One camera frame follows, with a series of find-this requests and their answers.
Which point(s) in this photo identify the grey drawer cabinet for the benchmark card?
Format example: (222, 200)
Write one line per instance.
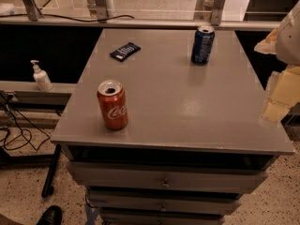
(179, 114)

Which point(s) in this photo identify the right metal frame post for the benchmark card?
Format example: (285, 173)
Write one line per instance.
(209, 11)

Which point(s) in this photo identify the white pump sanitizer bottle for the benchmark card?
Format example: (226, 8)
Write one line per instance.
(41, 77)

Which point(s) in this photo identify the middle metal frame post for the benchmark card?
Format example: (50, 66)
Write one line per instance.
(101, 9)

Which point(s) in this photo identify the red coke can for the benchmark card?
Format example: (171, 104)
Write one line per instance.
(111, 98)

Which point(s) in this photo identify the black shoe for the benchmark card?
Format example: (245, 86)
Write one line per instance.
(52, 216)

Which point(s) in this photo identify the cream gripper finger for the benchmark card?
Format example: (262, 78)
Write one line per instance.
(268, 45)
(281, 94)

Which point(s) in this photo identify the top grey drawer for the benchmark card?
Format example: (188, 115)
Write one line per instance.
(163, 177)

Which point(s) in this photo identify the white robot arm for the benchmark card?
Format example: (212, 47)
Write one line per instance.
(288, 39)

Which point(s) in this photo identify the left metal frame post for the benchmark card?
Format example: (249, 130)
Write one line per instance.
(32, 10)

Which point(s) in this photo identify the bottom grey drawer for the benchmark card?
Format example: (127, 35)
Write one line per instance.
(136, 219)

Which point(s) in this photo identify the middle grey drawer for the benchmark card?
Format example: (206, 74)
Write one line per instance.
(162, 202)

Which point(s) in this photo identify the black metal leg bar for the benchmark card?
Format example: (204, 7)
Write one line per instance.
(48, 185)

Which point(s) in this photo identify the blue tape cross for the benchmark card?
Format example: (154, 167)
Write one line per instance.
(91, 214)

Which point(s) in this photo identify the metal frame post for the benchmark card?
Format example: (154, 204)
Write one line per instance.
(209, 11)
(101, 9)
(32, 10)

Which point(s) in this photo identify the grey drawer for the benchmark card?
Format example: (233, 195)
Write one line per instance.
(162, 202)
(136, 219)
(163, 177)

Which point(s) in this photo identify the blue pepsi can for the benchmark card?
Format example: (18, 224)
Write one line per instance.
(202, 46)

